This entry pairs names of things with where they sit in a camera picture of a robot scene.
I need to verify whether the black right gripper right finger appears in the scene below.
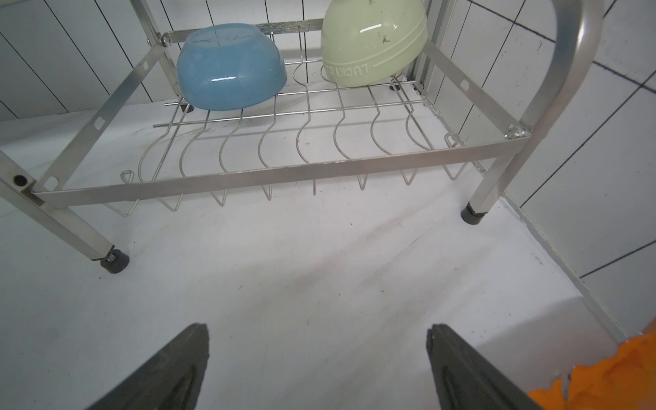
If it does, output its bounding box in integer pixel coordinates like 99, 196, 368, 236
426, 324, 540, 410

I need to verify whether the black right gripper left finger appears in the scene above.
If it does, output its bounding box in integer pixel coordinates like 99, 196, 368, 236
90, 323, 209, 409

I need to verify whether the orange snack bag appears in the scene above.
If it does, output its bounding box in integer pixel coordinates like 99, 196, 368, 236
528, 322, 655, 409

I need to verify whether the metal dish rack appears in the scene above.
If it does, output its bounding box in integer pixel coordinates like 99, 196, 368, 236
1, 1, 605, 273

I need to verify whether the blue bowl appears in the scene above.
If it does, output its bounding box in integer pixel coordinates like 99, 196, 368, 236
177, 23, 288, 111

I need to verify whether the green bowl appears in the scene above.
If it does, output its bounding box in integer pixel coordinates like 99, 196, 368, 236
321, 0, 428, 88

